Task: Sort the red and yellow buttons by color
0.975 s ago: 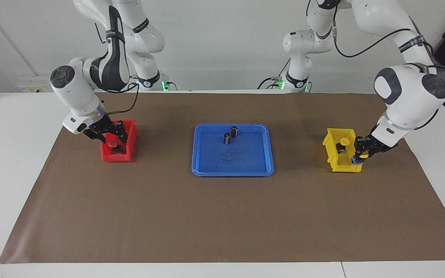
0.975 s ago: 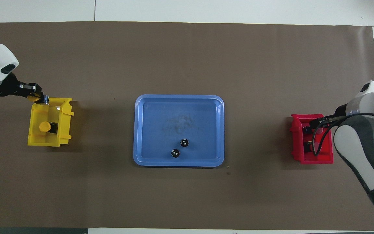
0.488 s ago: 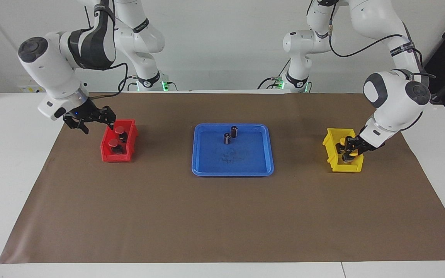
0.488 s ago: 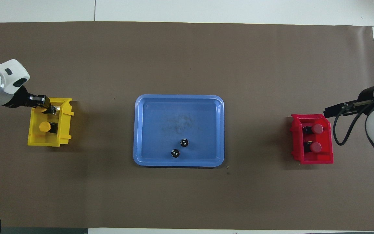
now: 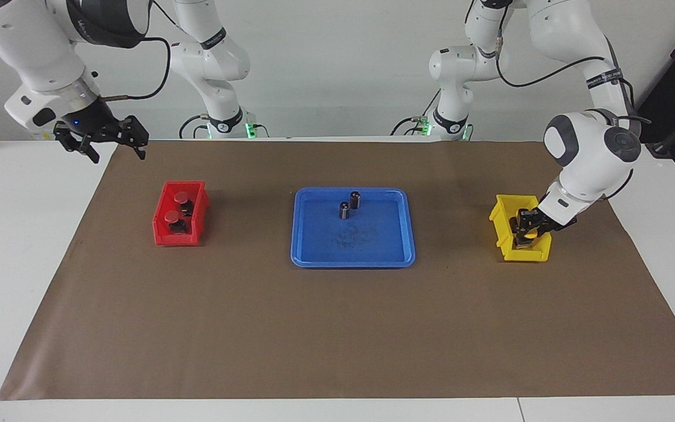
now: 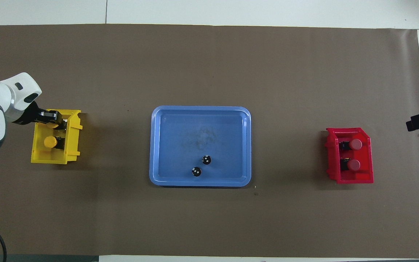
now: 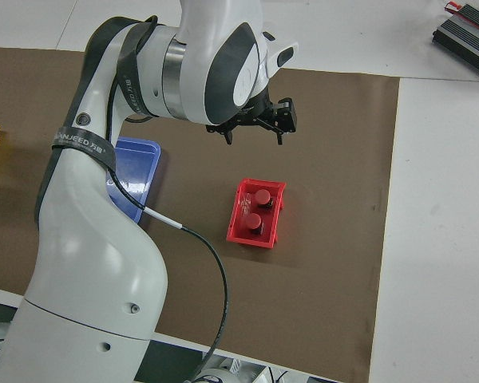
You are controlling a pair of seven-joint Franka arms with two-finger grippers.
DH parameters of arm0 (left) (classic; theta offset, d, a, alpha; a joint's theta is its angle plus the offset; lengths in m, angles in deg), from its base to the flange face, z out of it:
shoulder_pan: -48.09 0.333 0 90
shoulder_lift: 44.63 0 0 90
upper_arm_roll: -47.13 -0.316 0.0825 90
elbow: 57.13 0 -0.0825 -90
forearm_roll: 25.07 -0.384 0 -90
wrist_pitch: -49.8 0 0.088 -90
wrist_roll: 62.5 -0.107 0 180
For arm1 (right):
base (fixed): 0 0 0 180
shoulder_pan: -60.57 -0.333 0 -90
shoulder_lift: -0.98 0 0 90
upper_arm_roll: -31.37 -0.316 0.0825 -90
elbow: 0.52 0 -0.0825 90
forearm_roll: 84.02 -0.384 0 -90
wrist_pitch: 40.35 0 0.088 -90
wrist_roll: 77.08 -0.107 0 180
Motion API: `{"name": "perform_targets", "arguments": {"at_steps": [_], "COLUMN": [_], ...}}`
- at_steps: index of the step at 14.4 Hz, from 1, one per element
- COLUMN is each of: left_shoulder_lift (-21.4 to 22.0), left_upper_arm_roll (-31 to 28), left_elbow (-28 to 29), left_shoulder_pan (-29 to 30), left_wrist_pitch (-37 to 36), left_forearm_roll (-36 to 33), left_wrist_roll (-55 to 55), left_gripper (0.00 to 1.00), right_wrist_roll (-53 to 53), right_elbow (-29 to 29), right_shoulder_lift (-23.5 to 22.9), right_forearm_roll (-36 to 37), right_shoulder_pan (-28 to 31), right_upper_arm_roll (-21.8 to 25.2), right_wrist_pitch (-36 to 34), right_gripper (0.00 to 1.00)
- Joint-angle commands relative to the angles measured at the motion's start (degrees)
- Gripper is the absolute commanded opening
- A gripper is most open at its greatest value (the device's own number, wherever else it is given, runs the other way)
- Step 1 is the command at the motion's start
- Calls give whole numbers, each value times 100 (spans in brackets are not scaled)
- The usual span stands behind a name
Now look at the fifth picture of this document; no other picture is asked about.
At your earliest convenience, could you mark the red plastic bin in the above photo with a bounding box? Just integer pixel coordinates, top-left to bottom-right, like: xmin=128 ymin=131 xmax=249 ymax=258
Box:
xmin=152 ymin=181 xmax=211 ymax=247

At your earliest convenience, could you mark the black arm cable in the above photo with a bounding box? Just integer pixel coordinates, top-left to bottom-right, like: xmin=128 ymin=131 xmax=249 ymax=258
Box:
xmin=495 ymin=23 xmax=637 ymax=118
xmin=105 ymin=36 xmax=172 ymax=102

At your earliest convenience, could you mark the black base cable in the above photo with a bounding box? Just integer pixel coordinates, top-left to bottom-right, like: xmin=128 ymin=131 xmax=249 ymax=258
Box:
xmin=179 ymin=114 xmax=210 ymax=140
xmin=390 ymin=91 xmax=441 ymax=137

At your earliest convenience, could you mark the yellow plastic bin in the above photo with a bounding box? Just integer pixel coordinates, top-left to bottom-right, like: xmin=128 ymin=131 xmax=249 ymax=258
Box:
xmin=489 ymin=194 xmax=552 ymax=263

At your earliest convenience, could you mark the brown paper mat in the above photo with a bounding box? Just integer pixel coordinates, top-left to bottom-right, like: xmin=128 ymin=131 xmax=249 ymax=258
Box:
xmin=0 ymin=139 xmax=675 ymax=401

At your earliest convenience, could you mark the blue plastic tray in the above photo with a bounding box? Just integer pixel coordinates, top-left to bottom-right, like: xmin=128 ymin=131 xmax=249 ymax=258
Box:
xmin=290 ymin=187 xmax=417 ymax=269

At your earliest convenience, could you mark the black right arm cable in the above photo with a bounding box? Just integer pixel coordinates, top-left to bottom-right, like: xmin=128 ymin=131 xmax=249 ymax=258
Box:
xmin=105 ymin=36 xmax=172 ymax=102

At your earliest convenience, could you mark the white wall socket box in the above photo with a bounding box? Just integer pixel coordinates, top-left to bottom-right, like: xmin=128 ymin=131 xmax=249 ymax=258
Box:
xmin=27 ymin=117 xmax=80 ymax=141

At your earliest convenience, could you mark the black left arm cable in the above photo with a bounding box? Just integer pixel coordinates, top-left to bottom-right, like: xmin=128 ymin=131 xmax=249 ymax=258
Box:
xmin=495 ymin=23 xmax=637 ymax=118

